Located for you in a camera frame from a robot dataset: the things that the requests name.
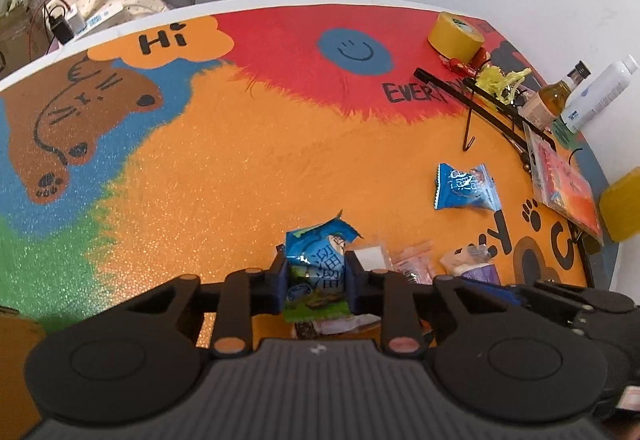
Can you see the white small box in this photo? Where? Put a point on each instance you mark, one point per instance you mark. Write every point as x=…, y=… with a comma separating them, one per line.
x=100, y=19

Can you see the pink snack packet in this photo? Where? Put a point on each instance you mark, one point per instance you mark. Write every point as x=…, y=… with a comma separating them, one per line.
x=415, y=265

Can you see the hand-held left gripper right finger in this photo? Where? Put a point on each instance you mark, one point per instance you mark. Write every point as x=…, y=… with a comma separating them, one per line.
x=354, y=287

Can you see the brown glass bottle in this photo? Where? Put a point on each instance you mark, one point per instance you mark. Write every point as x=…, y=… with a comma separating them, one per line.
x=550, y=100

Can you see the black clothes hanger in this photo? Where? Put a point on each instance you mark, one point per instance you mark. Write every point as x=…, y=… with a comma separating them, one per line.
x=440, y=81

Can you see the yellow green toy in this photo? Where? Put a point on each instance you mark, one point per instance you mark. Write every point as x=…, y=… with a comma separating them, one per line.
x=492, y=79

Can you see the black charger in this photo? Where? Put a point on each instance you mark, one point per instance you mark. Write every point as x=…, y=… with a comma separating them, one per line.
x=62, y=27

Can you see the yellow tape roll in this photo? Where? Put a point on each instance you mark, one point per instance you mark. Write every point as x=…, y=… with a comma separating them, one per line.
x=456, y=37

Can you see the blue and green snack packet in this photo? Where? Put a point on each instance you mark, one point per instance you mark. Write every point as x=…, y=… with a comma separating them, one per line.
x=315, y=270

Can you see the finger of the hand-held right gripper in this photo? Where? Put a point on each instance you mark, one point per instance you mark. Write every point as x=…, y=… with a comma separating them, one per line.
x=575, y=302
x=495, y=294

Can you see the white spray bottle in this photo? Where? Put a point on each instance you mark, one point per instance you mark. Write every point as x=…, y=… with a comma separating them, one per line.
x=595, y=95

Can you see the dark snack packet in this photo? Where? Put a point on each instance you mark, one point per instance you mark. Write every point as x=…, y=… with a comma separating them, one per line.
x=306, y=330

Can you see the red-orange flat packet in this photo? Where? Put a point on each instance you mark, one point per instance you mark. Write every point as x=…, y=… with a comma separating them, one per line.
x=565, y=180

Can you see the purple snack packet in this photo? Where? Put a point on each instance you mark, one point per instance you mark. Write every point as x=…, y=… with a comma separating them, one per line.
x=481, y=274

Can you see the clear white snack packet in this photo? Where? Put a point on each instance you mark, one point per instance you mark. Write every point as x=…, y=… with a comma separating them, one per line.
x=370, y=257

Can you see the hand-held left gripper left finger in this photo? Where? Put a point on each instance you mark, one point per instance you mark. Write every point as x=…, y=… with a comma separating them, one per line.
x=277, y=287

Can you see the colourful cartoon table mat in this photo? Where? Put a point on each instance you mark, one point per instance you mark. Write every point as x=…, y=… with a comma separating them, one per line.
x=250, y=170

